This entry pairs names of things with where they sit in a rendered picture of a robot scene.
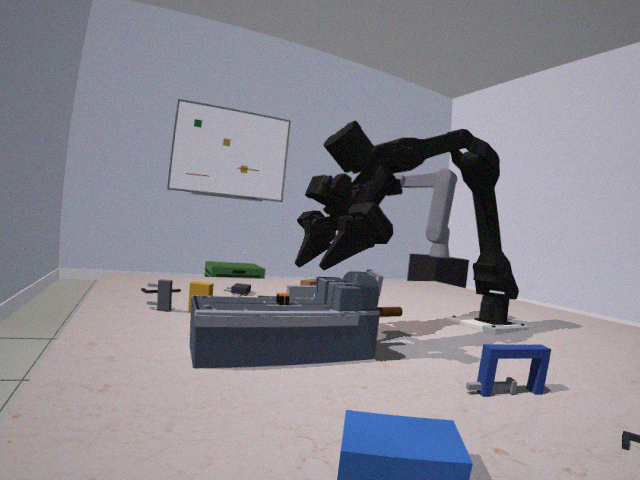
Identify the blue rectangular block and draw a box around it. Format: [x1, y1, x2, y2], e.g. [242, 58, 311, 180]
[337, 410, 473, 480]

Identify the yellow rectangular bar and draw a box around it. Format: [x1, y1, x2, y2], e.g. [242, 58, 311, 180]
[188, 282, 214, 313]

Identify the blue c-clamp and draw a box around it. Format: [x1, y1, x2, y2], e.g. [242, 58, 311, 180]
[466, 344, 551, 397]

